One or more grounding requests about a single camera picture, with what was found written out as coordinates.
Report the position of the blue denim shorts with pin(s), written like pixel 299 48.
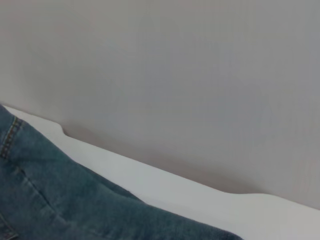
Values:
pixel 62 200

